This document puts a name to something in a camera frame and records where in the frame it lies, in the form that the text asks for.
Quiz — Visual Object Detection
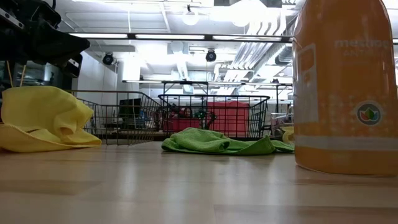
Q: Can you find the green microfiber towel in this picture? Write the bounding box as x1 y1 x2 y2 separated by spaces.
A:
160 127 277 156
269 139 295 154

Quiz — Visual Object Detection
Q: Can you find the yellow microfiber towel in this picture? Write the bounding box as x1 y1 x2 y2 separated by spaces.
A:
281 125 295 144
0 85 103 153

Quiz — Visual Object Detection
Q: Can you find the person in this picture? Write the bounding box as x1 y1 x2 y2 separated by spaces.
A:
178 106 194 119

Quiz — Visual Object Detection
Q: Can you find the black computer monitor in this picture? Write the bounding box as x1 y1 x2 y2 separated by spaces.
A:
118 98 142 119

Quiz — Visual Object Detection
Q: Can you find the white pendant ceiling lamp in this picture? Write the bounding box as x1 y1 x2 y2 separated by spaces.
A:
182 4 200 27

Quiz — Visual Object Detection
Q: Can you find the orange cleaner bottle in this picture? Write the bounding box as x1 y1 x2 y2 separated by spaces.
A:
292 0 398 177

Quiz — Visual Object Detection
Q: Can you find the black wire basket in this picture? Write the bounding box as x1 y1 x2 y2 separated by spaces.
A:
67 90 164 146
157 94 271 140

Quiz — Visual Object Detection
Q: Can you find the black overhead frame beam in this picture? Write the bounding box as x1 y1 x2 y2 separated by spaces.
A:
67 32 295 44

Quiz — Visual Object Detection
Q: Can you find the silver wire basket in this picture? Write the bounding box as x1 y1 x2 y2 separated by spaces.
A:
269 111 295 139

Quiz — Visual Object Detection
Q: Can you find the yellow cable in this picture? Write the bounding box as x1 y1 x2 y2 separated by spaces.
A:
6 60 14 88
19 63 27 88

